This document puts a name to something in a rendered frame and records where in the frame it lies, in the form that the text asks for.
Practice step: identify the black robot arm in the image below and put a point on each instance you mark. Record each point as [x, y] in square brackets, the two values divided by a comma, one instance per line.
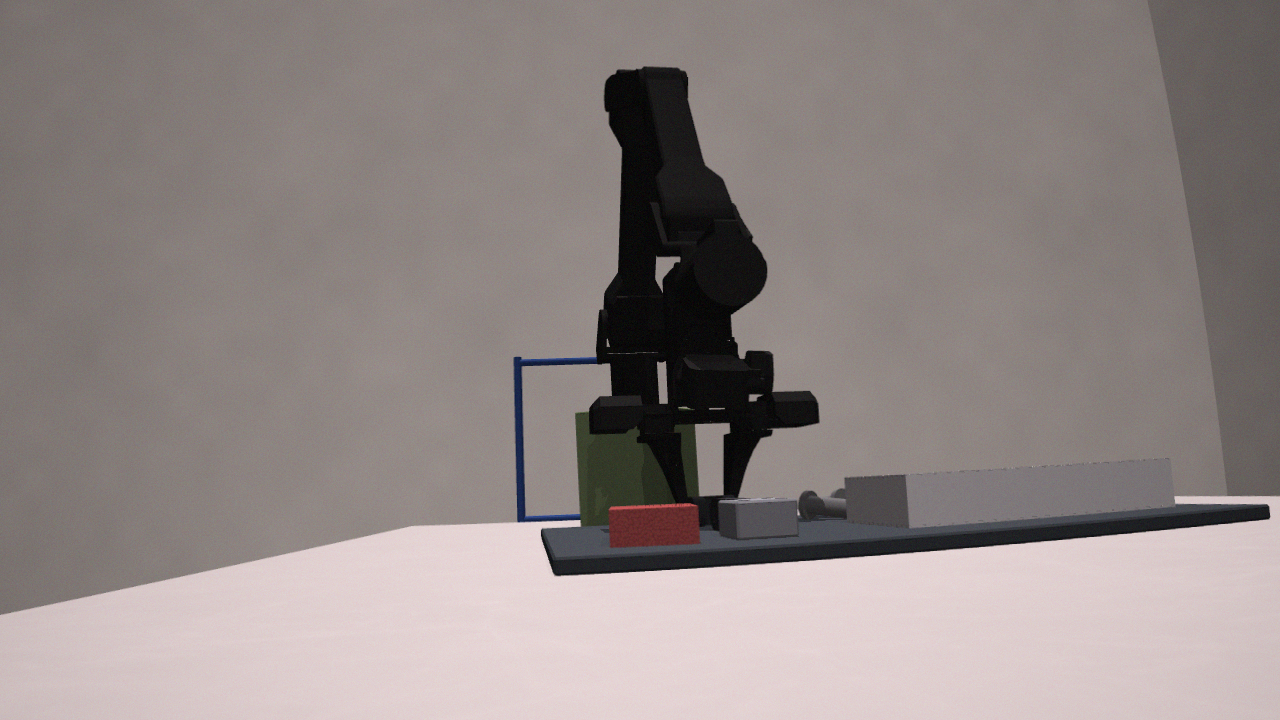
[665, 185]

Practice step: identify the dark grey flat bar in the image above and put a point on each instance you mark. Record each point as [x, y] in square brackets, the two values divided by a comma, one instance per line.
[714, 511]

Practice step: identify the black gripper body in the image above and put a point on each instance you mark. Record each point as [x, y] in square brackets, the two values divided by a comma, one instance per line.
[612, 414]

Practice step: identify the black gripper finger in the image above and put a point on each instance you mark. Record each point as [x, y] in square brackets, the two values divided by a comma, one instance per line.
[668, 446]
[737, 450]

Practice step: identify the dark grey clevis fork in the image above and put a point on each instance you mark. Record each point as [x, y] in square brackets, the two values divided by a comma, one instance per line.
[700, 501]

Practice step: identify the red rectangular block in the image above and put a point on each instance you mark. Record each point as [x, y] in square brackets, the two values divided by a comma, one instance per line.
[654, 525]

